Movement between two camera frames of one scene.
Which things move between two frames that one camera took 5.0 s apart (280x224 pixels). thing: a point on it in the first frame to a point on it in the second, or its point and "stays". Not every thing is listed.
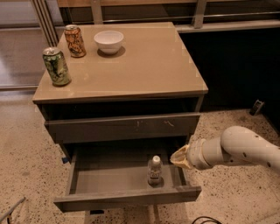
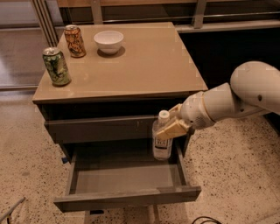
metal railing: [48, 11] stays
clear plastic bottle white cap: [154, 168] to [162, 147]
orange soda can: [74, 38] stays
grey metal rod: [13, 208] stays
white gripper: [194, 154] to [192, 110]
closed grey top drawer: [91, 129] stays
